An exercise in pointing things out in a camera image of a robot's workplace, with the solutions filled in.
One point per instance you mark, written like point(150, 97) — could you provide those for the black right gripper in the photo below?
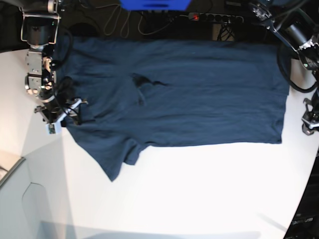
point(52, 108)

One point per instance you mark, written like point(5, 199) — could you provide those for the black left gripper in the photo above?
point(310, 118)

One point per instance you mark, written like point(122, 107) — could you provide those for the dark navy t-shirt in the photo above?
point(168, 93)

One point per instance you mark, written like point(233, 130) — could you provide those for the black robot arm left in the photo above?
point(298, 31)

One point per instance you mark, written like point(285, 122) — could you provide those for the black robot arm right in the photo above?
point(39, 30)

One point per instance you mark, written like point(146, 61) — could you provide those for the blue plastic bin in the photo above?
point(139, 5)

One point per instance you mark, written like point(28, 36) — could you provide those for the black power strip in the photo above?
point(214, 18)

